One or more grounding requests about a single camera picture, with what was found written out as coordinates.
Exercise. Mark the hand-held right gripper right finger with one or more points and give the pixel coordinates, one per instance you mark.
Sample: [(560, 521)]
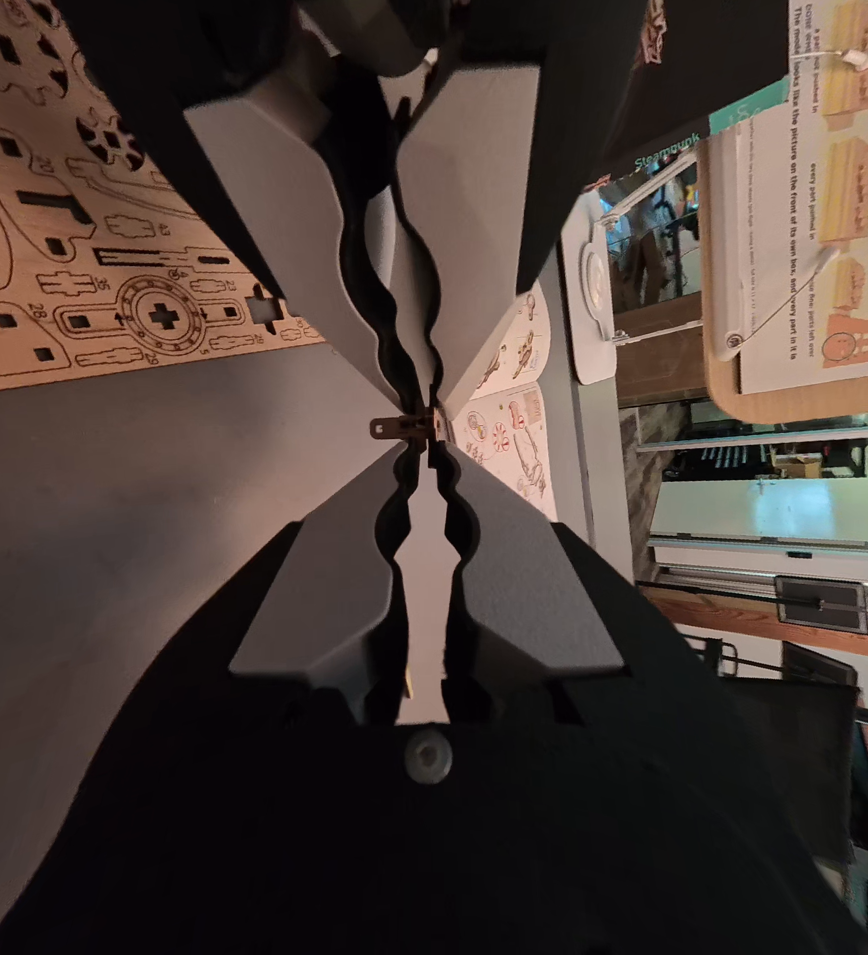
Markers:
[(538, 597)]

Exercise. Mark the black model kit box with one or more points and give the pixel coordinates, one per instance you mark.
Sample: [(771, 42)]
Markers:
[(702, 60)]

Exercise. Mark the assembly instruction booklet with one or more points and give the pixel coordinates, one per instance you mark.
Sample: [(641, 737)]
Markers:
[(516, 448)]

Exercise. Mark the printed instruction sheet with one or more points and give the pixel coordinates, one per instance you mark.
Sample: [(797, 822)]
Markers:
[(837, 186)]

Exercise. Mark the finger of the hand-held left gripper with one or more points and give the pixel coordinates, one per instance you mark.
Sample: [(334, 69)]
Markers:
[(478, 164), (269, 186)]

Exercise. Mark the wooden display board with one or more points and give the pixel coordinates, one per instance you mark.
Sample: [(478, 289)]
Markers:
[(725, 395)]

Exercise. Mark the laser-cut plywood parts sheet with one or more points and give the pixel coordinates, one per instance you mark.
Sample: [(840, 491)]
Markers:
[(46, 261)]

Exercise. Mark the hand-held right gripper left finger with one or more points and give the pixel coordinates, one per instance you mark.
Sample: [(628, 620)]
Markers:
[(314, 597)]

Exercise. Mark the black framed panel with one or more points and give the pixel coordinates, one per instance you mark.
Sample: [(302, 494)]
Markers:
[(822, 604)]

